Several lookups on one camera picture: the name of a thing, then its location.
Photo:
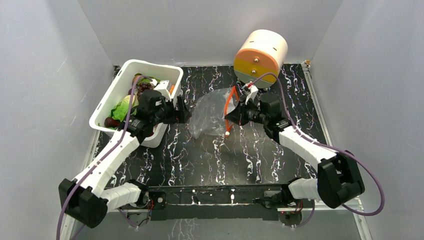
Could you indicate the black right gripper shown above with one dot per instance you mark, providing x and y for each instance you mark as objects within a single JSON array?
[{"x": 244, "y": 114}]

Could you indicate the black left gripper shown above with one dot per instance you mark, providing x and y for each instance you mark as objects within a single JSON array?
[{"x": 184, "y": 115}]

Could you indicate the clear zip top bag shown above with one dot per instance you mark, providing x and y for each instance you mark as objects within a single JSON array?
[{"x": 208, "y": 116}]

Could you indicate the dark purple grape bunch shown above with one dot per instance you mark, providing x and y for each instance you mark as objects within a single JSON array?
[{"x": 144, "y": 86}]

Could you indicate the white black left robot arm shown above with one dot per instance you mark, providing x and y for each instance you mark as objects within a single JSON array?
[{"x": 86, "y": 198}]

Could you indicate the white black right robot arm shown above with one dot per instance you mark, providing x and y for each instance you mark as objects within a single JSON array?
[{"x": 338, "y": 178}]

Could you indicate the dark green leaf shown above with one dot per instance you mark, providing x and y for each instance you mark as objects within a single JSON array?
[{"x": 155, "y": 81}]

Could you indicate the green lettuce leaf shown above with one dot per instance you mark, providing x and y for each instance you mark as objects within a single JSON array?
[{"x": 120, "y": 110}]

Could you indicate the round pastel drawer cabinet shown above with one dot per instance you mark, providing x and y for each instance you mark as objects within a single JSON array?
[{"x": 264, "y": 51}]

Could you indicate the white plastic bin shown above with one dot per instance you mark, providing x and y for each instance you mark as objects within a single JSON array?
[{"x": 123, "y": 82}]

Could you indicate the dark red plum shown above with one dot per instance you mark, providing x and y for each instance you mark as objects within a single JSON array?
[{"x": 111, "y": 123}]

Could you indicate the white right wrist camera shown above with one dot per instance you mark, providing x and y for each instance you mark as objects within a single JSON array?
[{"x": 251, "y": 91}]

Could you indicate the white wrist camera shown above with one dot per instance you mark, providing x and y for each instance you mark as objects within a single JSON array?
[
  {"x": 251, "y": 91},
  {"x": 164, "y": 87}
]

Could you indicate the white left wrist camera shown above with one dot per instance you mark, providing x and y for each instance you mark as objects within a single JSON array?
[{"x": 164, "y": 87}]

